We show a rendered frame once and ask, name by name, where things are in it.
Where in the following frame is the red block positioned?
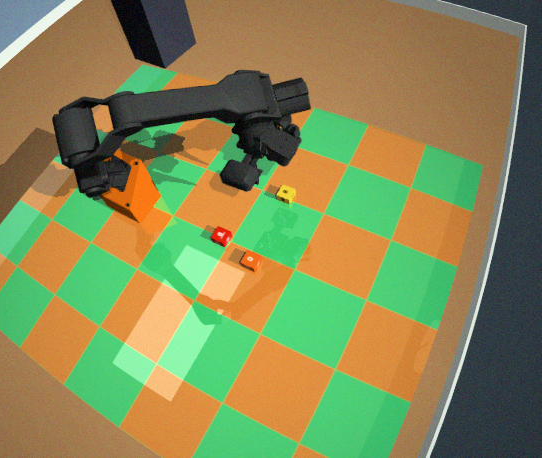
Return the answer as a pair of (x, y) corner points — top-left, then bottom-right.
(210, 226), (232, 247)

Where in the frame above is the yellow block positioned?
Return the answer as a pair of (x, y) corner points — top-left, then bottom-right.
(276, 185), (296, 204)

